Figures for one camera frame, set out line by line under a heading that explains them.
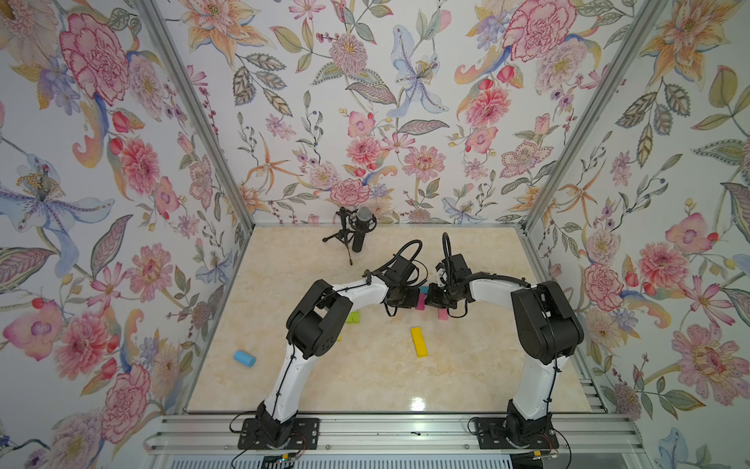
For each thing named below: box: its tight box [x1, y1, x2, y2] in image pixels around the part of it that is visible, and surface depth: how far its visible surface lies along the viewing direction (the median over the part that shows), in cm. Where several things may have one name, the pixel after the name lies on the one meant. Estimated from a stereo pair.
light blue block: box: [234, 349, 257, 368], surface depth 88 cm
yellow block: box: [410, 326, 429, 358], surface depth 92 cm
